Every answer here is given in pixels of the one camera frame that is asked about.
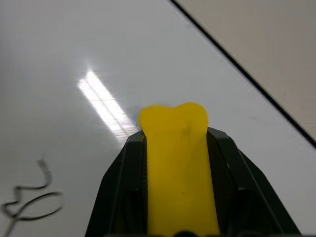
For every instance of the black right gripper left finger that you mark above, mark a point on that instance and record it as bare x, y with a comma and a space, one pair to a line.
121, 187

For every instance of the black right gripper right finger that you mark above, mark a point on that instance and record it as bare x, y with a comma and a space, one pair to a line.
244, 187

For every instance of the yellow bone-shaped toy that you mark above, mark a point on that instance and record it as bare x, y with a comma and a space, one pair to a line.
177, 158

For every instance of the white whiteboard with black frame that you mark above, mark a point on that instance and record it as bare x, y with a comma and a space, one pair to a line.
74, 74

